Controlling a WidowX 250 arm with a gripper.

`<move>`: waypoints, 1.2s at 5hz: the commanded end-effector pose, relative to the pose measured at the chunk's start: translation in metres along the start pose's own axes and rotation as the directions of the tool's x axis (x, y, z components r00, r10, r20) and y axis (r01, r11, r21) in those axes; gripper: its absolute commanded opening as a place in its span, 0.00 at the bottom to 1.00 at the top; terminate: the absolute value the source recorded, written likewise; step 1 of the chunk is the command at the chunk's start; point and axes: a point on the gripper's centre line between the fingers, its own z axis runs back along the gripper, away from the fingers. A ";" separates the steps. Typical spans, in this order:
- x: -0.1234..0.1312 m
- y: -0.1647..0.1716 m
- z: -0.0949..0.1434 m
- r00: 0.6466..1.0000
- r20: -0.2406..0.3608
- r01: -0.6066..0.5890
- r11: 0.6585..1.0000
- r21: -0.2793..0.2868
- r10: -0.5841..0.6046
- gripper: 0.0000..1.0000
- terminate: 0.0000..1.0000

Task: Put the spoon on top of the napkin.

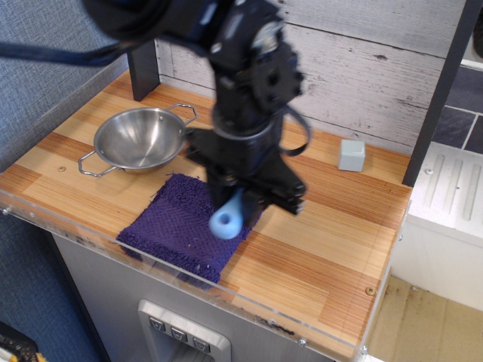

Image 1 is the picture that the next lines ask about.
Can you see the dark left shelf post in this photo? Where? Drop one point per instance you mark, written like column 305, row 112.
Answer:
column 143, row 66

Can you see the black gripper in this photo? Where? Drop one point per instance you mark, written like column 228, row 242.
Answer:
column 252, row 163

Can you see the dark right shelf post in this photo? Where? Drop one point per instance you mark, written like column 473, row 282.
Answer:
column 449, row 71

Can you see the silver dispenser button panel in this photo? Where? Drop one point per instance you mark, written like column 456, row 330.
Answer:
column 172, row 337

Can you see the clear acrylic table guard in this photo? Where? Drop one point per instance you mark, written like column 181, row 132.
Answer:
column 314, row 276

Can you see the purple terry cloth napkin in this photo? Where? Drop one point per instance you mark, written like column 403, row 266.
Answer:
column 174, row 228

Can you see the small grey cube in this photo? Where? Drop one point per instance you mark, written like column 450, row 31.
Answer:
column 351, row 155

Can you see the blue handled grey spoon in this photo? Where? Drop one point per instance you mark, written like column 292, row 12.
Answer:
column 227, row 222

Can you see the white ridged drainboard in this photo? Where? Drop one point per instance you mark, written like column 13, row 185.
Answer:
column 447, row 195

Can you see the yellow black object corner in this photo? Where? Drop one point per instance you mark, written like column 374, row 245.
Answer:
column 17, row 347

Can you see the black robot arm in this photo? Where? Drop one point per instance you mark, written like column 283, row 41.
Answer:
column 256, row 78

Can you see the dark shelf post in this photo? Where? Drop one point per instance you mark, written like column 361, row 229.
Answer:
column 449, row 71
column 143, row 66

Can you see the stainless steel handled bowl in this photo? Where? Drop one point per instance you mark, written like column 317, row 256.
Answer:
column 141, row 140

